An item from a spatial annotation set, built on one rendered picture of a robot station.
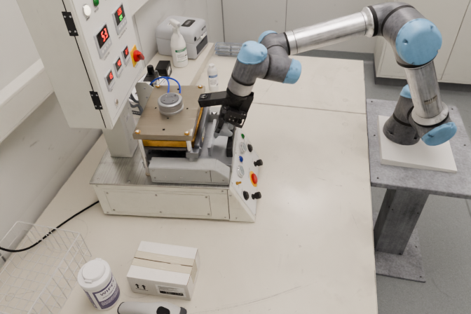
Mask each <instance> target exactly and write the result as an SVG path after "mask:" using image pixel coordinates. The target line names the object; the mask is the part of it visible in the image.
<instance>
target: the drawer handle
mask: <svg viewBox="0 0 471 314"><path fill-rule="evenodd" d="M230 131H231V132H232V133H233V135H232V136H230V137H228V141H227V145H226V156H227V157H233V143H234V138H235V132H236V127H235V125H233V129H232V130H230Z"/></svg>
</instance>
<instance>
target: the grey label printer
mask: <svg viewBox="0 0 471 314"><path fill-rule="evenodd" d="M172 18H173V19H175V20H176V21H178V22H180V25H181V27H180V28H179V31H180V34H181V35H182V36H183V38H184V40H185V43H186V51H187V57H188V58H189V59H196V58H197V57H198V56H199V55H200V54H201V52H202V51H203V50H204V49H205V47H206V46H207V45H208V41H207V27H206V22H205V21H204V20H203V19H200V18H189V17H182V16H175V15H171V16H169V17H167V18H166V19H165V20H164V21H163V22H162V23H160V24H159V26H157V28H156V29H155V35H156V43H157V46H158V52H159V54H160V55H167V56H172V51H171V47H170V42H171V37H172V35H173V30H172V27H173V26H172V25H171V24H170V21H169V20H170V19H172Z"/></svg>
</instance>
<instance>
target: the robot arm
mask: <svg viewBox="0 0 471 314"><path fill-rule="evenodd" d="M361 36H368V37H373V36H383V37H384V38H385V40H386V41H387V42H388V43H389V44H390V45H391V47H392V49H393V52H394V55H395V59H396V62H397V64H398V65H399V66H401V67H403V68H404V72H405V75H406V78H407V83H408V84H407V85H405V87H403V89H402V91H401V93H400V97H399V99H398V101H397V104H396V107H395V110H394V112H393V114H392V116H391V117H390V118H389V119H388V120H387V121H386V122H385V123H384V126H383V134H384V135H385V136H386V137H387V138H388V139H389V140H390V141H392V142H394V143H396V144H401V145H406V146H409V145H414V144H416V143H418V142H419V140H420V138H421V140H422V141H424V142H425V144H427V145H428V146H437V145H440V144H443V143H445V142H447V141H449V140H450V139H451V138H452V137H453V136H454V135H455V134H456V131H457V127H456V124H455V123H454V122H453V121H452V120H451V119H450V116H449V110H448V107H447V105H446V104H445V103H444V102H442V100H441V96H440V92H439V86H438V81H437V75H436V71H435V64H434V59H435V58H436V56H437V54H438V50H439V49H440V48H441V46H442V35H441V33H440V31H439V30H438V28H437V26H436V25H435V24H434V23H433V22H431V21H429V20H428V19H427V18H425V17H424V16H423V15H422V14H421V13H419V12H418V11H417V10H416V9H415V8H414V7H413V6H412V5H410V4H407V3H404V2H398V1H394V2H385V3H380V4H374V5H371V6H366V7H364V8H363V9H362V11H360V12H358V13H353V14H350V15H345V16H343V17H339V18H334V19H332V20H327V21H324V22H319V23H317V24H314V25H309V26H306V27H301V28H298V29H293V30H291V31H288V32H283V33H280V34H278V33H276V32H274V31H271V30H268V31H265V32H263V33H262V34H261V35H260V37H259V39H258V43H257V42H256V41H246V42H244V44H243V45H242V47H241V49H240V52H239V53H238V56H237V60H236V62H235V65H234V68H233V71H232V73H231V77H230V79H229V81H228V86H227V89H226V90H225V91H219V92H214V93H203V94H200V97H199V98H198V103H199V106H200V107H211V106H218V105H221V108H220V111H219V117H218V119H217V123H216V126H215V129H214V133H213V135H214V138H215V139H216V138H217V137H218V136H226V137H230V136H232V135H233V133H232V132H231V131H230V130H232V129H233V125H235V127H238V128H242V127H243V125H244V122H245V120H246V118H247V112H248V111H249V109H250V106H251V104H252V101H253V99H254V92H252V89H253V86H254V83H255V81H256V79H257V78H258V79H265V80H269V81H275V82H279V83H288V84H295V83H296V82H297V81H298V80H299V77H300V75H301V63H300V61H298V60H295V59H294V58H289V55H293V54H297V53H302V52H304V51H307V50H312V49H316V48H320V47H323V46H328V45H331V44H334V43H338V42H342V41H347V40H350V39H354V38H357V37H361ZM243 119H244V121H243V124H242V125H240V124H241V123H242V120H243ZM239 123H240V124H239Z"/></svg>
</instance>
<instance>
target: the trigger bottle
mask: <svg viewBox="0 0 471 314"><path fill-rule="evenodd" d="M169 21H170V24H171V25H172V26H173V27H172V30H173V35H172V37H171V42H170V47H171V51H172V59H173V65H174V66H175V67H185V66H186V65H188V63H189V62H188V57H187V51H186V43H185V40H184V38H183V36H182V35H181V34H180V31H179V28H180V27H181V25H180V22H178V21H176V20H175V19H173V18H172V19H170V20H169Z"/></svg>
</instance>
